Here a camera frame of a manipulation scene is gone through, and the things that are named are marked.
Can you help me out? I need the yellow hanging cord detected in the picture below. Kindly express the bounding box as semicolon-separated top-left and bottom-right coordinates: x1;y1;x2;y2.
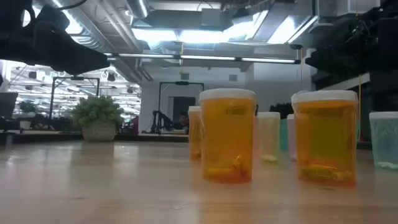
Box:
179;42;185;75

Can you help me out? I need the black background station frame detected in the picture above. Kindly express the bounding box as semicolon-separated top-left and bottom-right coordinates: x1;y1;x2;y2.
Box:
49;76;101;121
157;81;205;134

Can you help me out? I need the small pink translucent pill bottle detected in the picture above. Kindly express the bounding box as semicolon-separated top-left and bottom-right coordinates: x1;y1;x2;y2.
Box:
286;113;296;162

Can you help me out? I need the dark computer monitor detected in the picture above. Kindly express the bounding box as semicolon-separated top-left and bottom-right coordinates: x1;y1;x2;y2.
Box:
0;92;19;119

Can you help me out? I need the person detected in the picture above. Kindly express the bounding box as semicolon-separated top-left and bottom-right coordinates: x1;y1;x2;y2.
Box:
174;111;190;132

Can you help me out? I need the small background potted plant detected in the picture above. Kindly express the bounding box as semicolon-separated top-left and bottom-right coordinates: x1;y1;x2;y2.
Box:
19;101;37;131

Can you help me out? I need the green artificial plant in pot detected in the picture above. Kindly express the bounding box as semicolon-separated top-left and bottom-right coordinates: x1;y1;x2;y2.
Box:
71;95;125;143

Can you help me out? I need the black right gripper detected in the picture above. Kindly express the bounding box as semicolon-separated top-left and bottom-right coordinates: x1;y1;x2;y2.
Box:
306;4;398;77

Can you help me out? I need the small blue translucent pill bottle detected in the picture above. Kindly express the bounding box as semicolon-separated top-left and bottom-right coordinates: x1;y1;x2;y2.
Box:
369;111;398;170

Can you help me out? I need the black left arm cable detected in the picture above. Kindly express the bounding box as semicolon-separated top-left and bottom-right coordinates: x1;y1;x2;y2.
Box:
51;0;88;11

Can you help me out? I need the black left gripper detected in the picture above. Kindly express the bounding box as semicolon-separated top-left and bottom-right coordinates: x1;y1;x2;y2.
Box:
0;0;111;75

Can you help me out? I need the small yellowish clear pill bottle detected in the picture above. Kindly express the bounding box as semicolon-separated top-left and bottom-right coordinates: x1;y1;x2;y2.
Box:
256;111;282;164

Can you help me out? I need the orange pill bottle white cap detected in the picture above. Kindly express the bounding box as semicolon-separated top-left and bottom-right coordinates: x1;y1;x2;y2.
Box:
290;90;359;188
198;88;257;184
187;105;203;162

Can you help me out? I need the overhead light bar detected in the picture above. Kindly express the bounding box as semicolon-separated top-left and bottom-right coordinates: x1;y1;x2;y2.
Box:
104;52;302;65

